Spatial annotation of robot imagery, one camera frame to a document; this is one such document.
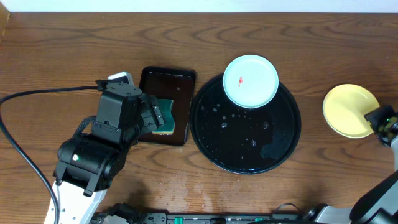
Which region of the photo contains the green yellow sponge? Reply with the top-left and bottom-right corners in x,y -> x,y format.
152,99 -> 175,135

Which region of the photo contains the yellow plate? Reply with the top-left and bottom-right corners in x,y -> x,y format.
322,84 -> 380,139

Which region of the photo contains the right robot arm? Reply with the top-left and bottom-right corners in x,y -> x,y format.
303,105 -> 397,224

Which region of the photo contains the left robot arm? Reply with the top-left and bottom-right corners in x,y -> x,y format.
45,80 -> 165,223

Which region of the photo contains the black rectangular water tray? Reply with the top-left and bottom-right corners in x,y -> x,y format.
139,67 -> 196,146

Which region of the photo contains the black round tray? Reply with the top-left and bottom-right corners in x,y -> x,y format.
190,75 -> 302,175

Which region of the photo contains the light blue plate ketchup stain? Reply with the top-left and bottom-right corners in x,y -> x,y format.
223,55 -> 279,109

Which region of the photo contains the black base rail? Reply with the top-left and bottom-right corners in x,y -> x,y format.
89,203 -> 310,224

